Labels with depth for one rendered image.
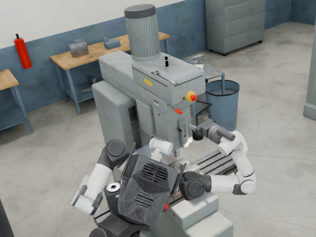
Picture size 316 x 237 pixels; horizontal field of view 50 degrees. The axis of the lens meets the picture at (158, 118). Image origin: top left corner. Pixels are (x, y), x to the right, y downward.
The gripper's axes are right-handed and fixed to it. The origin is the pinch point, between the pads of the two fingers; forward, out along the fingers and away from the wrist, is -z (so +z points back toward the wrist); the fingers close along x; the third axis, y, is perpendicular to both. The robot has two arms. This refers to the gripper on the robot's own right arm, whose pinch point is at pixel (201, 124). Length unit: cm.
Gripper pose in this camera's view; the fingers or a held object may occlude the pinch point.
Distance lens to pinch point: 182.8
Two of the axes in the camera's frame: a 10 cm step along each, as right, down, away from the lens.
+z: 5.4, 3.7, -7.6
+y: 1.2, 8.6, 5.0
